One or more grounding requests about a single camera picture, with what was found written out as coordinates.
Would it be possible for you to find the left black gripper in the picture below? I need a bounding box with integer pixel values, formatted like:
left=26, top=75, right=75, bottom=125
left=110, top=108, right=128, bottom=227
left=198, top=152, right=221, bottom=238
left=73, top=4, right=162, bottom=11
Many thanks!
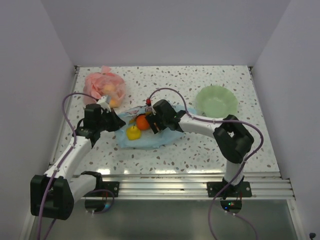
left=96, top=107, right=126, bottom=132

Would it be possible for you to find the orange mandarin fruit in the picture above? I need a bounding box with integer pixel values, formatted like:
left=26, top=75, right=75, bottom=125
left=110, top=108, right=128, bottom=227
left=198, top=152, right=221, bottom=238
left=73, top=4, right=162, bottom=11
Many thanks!
left=135, top=114, right=150, bottom=131

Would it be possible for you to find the blue printed plastic bag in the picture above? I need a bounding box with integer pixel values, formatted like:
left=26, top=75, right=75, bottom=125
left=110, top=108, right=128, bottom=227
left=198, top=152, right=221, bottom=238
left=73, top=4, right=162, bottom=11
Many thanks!
left=114, top=105, right=185, bottom=150

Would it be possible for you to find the yellow pear fruit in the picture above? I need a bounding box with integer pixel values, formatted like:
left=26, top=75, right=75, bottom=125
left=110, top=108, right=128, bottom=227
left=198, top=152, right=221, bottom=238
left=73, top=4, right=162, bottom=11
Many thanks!
left=126, top=125, right=142, bottom=141

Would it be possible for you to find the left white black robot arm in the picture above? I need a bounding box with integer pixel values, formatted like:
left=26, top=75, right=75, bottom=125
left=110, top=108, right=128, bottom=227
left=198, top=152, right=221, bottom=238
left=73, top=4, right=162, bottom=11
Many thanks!
left=30, top=103, right=126, bottom=220

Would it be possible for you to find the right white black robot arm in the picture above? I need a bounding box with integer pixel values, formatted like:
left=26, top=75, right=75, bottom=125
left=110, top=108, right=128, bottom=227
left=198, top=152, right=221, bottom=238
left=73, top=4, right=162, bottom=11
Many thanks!
left=146, top=99, right=254, bottom=197

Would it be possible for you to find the orange fruit in pink bag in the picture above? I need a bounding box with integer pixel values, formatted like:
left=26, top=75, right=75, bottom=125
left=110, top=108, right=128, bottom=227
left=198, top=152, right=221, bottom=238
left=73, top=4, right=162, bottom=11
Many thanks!
left=102, top=84, right=121, bottom=108

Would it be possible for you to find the pink plastic bag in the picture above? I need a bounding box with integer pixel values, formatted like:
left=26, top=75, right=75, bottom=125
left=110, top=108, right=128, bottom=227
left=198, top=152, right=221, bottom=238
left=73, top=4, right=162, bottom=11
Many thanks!
left=83, top=66, right=126, bottom=108

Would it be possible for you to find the green wavy bowl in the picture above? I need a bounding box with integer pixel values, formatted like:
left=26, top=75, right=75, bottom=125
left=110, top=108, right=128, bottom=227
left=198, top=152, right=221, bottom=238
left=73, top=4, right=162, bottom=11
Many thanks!
left=195, top=85, right=238, bottom=118

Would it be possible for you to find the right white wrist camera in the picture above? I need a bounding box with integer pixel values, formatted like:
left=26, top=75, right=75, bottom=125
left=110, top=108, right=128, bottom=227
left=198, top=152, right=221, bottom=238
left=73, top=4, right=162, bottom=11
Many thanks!
left=144, top=98, right=153, bottom=115

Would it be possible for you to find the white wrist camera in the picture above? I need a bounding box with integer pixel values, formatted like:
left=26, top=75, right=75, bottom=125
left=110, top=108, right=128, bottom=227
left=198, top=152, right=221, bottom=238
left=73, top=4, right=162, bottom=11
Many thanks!
left=144, top=98, right=153, bottom=115
left=96, top=95, right=111, bottom=111

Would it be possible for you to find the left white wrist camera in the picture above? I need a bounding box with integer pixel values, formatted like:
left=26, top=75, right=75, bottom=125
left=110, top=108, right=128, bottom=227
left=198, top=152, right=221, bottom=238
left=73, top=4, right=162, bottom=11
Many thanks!
left=96, top=95, right=111, bottom=111

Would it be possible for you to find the left black mounting bracket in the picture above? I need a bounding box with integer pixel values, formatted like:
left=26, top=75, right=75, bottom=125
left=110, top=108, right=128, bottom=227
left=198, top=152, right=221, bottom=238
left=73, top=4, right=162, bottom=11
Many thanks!
left=96, top=181, right=120, bottom=198

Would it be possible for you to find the black mounting bracket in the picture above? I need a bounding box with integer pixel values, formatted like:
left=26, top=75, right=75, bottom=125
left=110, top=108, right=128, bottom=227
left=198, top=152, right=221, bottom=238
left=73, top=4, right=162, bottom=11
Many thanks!
left=206, top=181, right=253, bottom=199
left=96, top=181, right=120, bottom=198

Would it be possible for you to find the right black mounting bracket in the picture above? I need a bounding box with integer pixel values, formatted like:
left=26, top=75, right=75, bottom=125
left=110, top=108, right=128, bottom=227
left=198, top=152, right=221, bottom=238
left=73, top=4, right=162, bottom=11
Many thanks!
left=206, top=181, right=253, bottom=199

